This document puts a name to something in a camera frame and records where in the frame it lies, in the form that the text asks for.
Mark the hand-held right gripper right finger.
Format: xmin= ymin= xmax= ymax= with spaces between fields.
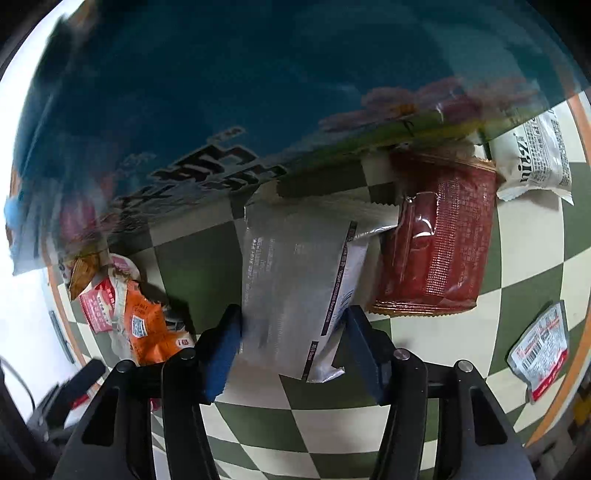
xmin=344 ymin=305 xmax=536 ymax=480

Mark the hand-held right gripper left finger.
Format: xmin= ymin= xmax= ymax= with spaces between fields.
xmin=55 ymin=305 xmax=245 ymax=480

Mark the silver snack packet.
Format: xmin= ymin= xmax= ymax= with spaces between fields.
xmin=240 ymin=191 xmax=400 ymax=384

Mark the printed cardboard box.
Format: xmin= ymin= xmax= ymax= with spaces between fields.
xmin=4 ymin=0 xmax=591 ymax=278

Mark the orange snack packet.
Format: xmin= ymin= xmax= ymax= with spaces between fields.
xmin=111 ymin=277 xmax=195 ymax=367

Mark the pink and white snack packet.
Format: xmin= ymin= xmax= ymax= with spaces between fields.
xmin=78 ymin=256 xmax=139 ymax=334

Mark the white snack packet red label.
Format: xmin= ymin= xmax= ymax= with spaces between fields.
xmin=506 ymin=300 xmax=570 ymax=404

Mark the green checkered mat orange border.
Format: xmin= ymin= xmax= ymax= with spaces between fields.
xmin=41 ymin=92 xmax=591 ymax=480

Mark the white snack packet black print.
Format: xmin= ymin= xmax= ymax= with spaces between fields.
xmin=489 ymin=108 xmax=575 ymax=206

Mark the black oval ring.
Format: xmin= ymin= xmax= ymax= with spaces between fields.
xmin=48 ymin=310 xmax=75 ymax=366

